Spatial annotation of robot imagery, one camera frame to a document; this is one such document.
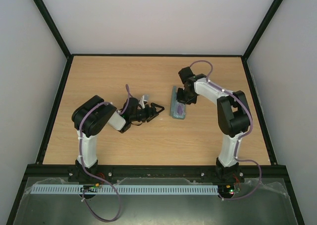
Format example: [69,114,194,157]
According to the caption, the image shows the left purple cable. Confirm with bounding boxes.
[78,84,123,222]

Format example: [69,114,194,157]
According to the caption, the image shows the light blue slotted cable duct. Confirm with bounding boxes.
[30,184,218,195]

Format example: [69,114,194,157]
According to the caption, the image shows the pink translucent sunglasses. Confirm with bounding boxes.
[174,103,186,117]

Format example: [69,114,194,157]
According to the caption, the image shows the black aluminium frame rail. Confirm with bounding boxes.
[24,163,288,183]

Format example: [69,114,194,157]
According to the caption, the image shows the metal tray foreground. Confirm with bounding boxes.
[14,178,297,225]

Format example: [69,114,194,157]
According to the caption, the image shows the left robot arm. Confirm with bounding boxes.
[68,95,164,183]

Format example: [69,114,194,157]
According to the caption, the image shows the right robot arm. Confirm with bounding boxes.
[176,66,253,181]

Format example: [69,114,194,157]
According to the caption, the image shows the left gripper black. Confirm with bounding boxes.
[130,102,164,122]

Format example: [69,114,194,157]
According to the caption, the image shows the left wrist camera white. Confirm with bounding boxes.
[139,94,149,109]

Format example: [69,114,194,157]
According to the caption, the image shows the grey glasses case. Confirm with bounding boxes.
[169,86,186,120]

